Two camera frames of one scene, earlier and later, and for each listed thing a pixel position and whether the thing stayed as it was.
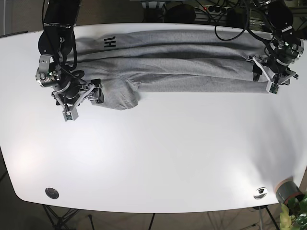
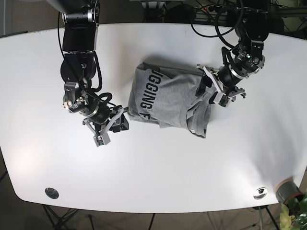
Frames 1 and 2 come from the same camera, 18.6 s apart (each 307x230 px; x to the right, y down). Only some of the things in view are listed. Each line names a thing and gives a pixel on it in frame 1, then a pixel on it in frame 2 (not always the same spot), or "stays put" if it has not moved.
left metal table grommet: [52, 193] stays put
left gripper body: [69, 94] → [100, 118]
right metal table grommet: [260, 193] stays put
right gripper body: [274, 64] → [249, 60]
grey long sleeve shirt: [127, 63] → [167, 98]
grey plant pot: [287, 189] stays put
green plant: [293, 215] stays put
